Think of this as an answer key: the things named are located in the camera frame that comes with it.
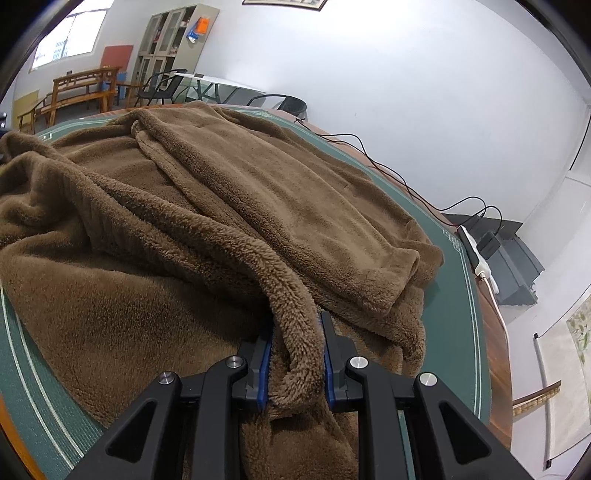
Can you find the wall scroll painting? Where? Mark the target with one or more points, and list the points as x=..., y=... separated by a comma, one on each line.
x=579, y=332

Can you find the wooden chairs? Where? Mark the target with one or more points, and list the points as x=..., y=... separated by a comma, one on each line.
x=78, y=83

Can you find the bamboo slat roll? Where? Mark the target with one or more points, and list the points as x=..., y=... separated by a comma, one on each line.
x=535, y=400

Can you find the yellow board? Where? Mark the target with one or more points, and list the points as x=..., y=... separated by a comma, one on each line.
x=25, y=104

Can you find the black power adapter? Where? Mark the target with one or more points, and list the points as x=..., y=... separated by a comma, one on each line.
x=487, y=244

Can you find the brown fleece garment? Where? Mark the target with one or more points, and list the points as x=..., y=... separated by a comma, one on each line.
x=184, y=207

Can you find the wooden chair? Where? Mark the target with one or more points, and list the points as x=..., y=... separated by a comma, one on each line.
x=34, y=110

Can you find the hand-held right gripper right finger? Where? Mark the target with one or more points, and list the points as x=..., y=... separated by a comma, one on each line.
x=383, y=415

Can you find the black armchair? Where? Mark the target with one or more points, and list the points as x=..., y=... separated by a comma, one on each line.
x=293, y=107

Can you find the window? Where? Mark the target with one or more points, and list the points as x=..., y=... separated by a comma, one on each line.
x=69, y=39

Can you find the grey stairs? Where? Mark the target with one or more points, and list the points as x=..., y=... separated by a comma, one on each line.
x=512, y=267

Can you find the white power strip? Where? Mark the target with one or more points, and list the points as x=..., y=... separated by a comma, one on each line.
x=471, y=249

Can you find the green table mat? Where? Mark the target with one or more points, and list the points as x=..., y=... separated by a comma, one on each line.
x=46, y=392

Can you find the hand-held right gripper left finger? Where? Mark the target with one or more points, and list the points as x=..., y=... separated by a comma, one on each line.
x=217, y=415

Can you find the orange and blue hanging bag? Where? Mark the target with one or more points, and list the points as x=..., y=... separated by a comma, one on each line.
x=201, y=27

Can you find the red board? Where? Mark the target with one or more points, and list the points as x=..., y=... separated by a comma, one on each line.
x=115, y=60

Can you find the white folding table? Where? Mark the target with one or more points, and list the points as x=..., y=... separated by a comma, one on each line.
x=217, y=82

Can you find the black metal chair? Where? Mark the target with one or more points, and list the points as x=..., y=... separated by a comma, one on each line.
x=159, y=94

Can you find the beige glass door cabinet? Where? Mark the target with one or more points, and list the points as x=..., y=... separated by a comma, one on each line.
x=194, y=55

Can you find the framed wall picture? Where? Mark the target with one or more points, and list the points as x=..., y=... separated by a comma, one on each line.
x=286, y=2

